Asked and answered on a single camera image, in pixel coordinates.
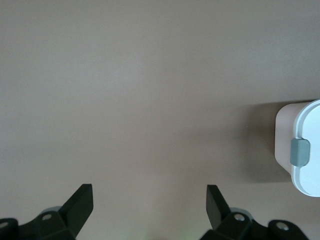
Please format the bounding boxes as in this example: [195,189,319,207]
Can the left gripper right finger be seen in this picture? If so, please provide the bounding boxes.
[199,184,307,240]

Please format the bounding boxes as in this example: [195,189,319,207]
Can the white box lid grey latches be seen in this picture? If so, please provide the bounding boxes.
[289,98,320,198]

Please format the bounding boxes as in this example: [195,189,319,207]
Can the pink plastic storage box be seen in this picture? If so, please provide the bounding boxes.
[274,100,315,181]

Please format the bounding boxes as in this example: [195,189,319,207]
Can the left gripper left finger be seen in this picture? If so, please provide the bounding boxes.
[0,183,94,240]

